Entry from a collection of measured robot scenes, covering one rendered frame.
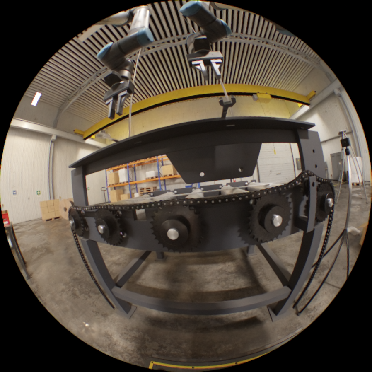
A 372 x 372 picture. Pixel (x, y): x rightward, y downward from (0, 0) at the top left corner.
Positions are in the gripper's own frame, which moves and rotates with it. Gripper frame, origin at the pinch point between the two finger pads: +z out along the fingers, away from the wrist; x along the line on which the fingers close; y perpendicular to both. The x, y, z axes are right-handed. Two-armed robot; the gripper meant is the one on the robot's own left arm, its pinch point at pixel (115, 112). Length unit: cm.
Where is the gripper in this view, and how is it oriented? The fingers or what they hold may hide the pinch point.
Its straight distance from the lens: 50.6
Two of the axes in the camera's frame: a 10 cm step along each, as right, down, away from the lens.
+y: 1.7, -0.5, 9.8
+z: 1.2, 9.9, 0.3
